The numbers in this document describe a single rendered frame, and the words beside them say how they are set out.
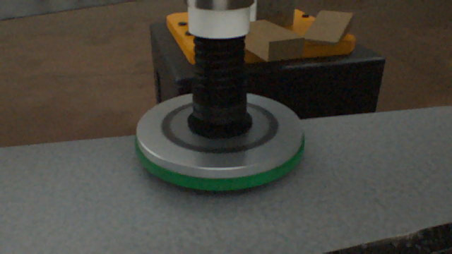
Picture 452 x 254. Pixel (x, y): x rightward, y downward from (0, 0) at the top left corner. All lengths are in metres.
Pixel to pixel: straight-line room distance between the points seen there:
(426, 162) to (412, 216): 0.12
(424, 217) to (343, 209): 0.08
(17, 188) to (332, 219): 0.36
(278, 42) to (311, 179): 0.52
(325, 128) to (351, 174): 0.12
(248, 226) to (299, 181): 0.10
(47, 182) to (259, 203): 0.26
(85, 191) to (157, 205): 0.09
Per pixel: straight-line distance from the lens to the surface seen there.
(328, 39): 1.14
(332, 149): 0.57
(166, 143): 0.47
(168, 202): 0.46
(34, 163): 0.58
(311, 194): 0.48
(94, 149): 0.58
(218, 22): 0.44
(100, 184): 0.50
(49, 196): 0.50
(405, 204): 0.49
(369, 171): 0.54
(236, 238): 0.41
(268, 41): 0.96
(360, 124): 0.65
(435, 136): 0.66
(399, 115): 0.70
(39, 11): 0.34
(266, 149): 0.46
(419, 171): 0.56
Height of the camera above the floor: 1.09
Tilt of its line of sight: 28 degrees down
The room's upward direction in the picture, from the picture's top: straight up
